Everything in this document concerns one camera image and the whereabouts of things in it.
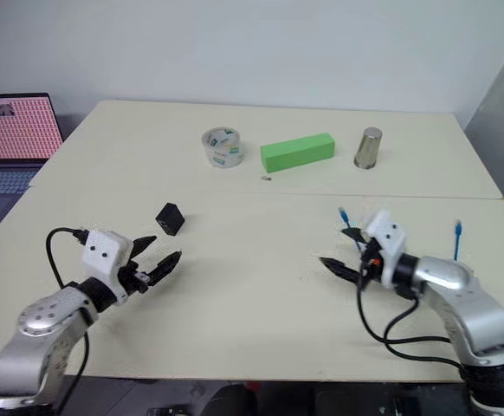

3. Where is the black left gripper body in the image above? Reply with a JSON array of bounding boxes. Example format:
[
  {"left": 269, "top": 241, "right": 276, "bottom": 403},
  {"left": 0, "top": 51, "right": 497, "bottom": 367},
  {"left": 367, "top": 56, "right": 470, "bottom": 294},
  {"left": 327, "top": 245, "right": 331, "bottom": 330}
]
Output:
[{"left": 119, "top": 258, "right": 158, "bottom": 298}]

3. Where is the steel metal cup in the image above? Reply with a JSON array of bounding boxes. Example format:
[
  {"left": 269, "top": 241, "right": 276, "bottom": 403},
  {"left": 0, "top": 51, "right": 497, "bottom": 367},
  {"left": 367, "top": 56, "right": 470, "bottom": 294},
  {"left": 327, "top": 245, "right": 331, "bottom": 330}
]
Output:
[{"left": 352, "top": 126, "right": 385, "bottom": 171}]

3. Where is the small black box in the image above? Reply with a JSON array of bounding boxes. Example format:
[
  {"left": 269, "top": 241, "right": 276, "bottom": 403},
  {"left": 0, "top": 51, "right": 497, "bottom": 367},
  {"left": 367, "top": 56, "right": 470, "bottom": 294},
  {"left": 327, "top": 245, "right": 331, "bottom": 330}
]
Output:
[{"left": 154, "top": 201, "right": 186, "bottom": 237}]

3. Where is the green foam block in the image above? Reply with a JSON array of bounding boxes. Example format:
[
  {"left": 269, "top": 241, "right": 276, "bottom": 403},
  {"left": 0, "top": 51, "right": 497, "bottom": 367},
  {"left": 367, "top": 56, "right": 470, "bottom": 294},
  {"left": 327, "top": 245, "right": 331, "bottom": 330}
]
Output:
[{"left": 259, "top": 132, "right": 338, "bottom": 175}]

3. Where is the clear packing tape roll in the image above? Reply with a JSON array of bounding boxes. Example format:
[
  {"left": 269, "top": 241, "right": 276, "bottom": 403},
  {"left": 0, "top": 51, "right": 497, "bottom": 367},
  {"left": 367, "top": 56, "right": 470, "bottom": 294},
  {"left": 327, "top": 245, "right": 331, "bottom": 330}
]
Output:
[{"left": 200, "top": 126, "right": 246, "bottom": 172}]

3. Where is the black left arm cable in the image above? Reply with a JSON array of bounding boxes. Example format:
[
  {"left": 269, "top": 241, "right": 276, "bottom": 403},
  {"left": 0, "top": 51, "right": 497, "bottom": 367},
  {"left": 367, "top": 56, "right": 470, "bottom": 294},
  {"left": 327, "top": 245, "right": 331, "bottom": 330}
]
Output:
[{"left": 45, "top": 226, "right": 92, "bottom": 415}]

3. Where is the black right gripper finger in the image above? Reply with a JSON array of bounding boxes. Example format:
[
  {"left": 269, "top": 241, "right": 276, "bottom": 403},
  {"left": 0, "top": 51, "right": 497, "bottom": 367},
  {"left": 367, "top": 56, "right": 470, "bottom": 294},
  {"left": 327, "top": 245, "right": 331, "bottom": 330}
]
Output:
[
  {"left": 318, "top": 257, "right": 364, "bottom": 286},
  {"left": 340, "top": 226, "right": 369, "bottom": 247}
]

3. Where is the open laptop with pink screen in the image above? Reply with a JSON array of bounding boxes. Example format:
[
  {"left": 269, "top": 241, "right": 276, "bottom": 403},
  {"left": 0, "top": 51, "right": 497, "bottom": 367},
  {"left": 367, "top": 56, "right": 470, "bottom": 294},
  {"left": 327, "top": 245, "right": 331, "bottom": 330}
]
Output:
[{"left": 0, "top": 91, "right": 65, "bottom": 226}]

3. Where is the blue Ethernet cable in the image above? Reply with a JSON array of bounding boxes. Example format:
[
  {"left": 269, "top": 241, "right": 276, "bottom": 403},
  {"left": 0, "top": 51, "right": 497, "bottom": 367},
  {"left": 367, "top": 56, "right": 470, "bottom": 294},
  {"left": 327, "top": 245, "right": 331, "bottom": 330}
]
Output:
[{"left": 337, "top": 206, "right": 464, "bottom": 263}]

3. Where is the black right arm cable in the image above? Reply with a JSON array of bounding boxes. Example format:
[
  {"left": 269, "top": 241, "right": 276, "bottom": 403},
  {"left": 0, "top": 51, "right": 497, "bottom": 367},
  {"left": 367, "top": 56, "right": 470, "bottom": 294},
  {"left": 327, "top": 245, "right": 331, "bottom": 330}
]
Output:
[{"left": 355, "top": 259, "right": 469, "bottom": 370}]

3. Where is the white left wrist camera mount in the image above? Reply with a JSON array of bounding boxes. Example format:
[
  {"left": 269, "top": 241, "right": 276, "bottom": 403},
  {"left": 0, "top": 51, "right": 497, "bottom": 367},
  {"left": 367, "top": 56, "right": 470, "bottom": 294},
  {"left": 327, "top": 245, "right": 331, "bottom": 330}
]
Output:
[{"left": 81, "top": 230, "right": 133, "bottom": 305}]

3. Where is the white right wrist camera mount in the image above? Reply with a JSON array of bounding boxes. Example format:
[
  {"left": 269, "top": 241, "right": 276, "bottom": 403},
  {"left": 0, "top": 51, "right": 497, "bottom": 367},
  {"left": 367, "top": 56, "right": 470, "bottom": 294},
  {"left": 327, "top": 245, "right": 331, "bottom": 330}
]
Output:
[{"left": 361, "top": 208, "right": 410, "bottom": 289}]

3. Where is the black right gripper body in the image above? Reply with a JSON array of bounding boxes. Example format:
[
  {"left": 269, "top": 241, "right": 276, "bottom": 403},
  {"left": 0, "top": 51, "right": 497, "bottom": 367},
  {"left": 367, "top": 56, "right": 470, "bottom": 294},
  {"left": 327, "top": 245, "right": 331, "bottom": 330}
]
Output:
[{"left": 357, "top": 242, "right": 385, "bottom": 291}]

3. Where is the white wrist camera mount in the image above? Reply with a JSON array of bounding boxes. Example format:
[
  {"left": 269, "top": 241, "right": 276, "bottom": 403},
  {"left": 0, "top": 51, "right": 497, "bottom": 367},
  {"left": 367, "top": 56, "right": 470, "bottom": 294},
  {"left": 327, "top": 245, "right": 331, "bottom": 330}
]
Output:
[
  {"left": 361, "top": 208, "right": 410, "bottom": 289},
  {"left": 81, "top": 230, "right": 133, "bottom": 305}
]

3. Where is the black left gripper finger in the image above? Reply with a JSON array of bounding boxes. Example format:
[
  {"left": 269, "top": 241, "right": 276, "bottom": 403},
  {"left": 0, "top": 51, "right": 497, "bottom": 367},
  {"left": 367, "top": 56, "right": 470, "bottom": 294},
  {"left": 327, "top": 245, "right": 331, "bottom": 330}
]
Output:
[
  {"left": 146, "top": 250, "right": 184, "bottom": 287},
  {"left": 130, "top": 235, "right": 158, "bottom": 264}
]

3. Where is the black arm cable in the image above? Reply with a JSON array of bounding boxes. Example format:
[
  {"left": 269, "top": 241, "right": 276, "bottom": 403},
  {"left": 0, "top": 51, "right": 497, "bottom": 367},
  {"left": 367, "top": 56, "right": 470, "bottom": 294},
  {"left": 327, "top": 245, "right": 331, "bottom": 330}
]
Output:
[
  {"left": 355, "top": 259, "right": 469, "bottom": 370},
  {"left": 45, "top": 226, "right": 92, "bottom": 415}
]

